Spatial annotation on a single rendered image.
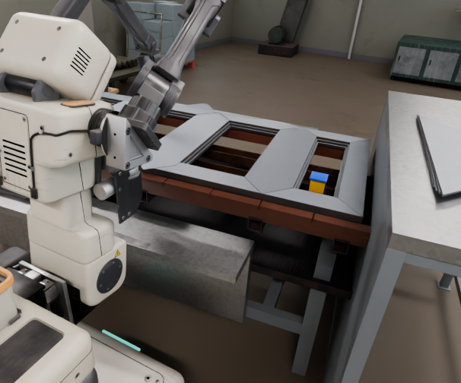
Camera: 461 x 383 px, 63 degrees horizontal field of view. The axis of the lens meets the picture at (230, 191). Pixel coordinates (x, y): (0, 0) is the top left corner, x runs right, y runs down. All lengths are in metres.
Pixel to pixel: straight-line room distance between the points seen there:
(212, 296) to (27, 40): 1.06
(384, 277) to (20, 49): 0.92
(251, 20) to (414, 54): 4.33
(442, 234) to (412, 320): 1.40
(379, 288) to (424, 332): 1.32
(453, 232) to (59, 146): 0.83
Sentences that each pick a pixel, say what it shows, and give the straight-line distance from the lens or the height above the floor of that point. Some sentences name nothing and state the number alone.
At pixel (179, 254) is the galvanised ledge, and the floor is 0.68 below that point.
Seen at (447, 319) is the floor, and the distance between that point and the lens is 2.38.
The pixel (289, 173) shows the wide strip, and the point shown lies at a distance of 1.45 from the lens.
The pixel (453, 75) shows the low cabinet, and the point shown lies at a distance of 7.91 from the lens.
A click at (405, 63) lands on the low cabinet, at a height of 0.33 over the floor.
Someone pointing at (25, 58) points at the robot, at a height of 1.31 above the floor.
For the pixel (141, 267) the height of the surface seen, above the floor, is 0.43.
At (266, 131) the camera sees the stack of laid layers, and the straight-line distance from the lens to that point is 1.90.
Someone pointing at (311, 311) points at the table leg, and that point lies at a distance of 1.56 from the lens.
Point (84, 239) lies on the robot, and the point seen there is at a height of 0.89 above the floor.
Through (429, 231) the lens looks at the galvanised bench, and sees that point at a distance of 0.90.
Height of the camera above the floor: 1.49
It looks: 30 degrees down
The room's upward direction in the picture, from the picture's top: 4 degrees clockwise
